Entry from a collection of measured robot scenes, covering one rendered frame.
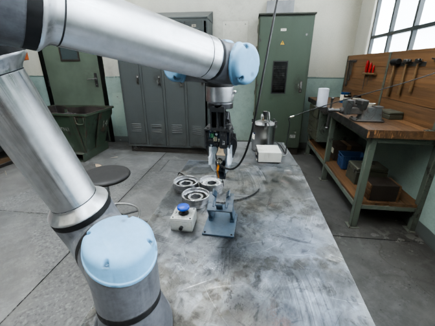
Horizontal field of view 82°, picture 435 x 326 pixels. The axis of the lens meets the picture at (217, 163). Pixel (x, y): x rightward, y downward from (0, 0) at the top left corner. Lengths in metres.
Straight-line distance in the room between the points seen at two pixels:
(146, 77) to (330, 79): 2.68
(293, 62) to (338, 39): 0.78
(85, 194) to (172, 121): 3.35
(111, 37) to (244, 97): 3.77
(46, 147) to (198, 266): 0.45
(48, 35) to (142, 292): 0.38
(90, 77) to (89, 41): 4.47
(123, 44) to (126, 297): 0.38
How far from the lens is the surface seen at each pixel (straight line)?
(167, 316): 0.58
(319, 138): 3.49
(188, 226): 0.81
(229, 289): 0.66
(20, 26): 0.34
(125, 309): 0.49
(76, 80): 4.99
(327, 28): 4.23
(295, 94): 3.79
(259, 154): 1.66
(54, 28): 0.35
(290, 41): 3.77
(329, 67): 4.23
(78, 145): 4.08
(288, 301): 0.66
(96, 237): 0.47
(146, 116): 3.95
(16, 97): 0.46
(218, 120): 0.67
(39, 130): 0.47
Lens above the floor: 1.29
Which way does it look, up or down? 22 degrees down
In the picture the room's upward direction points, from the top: straight up
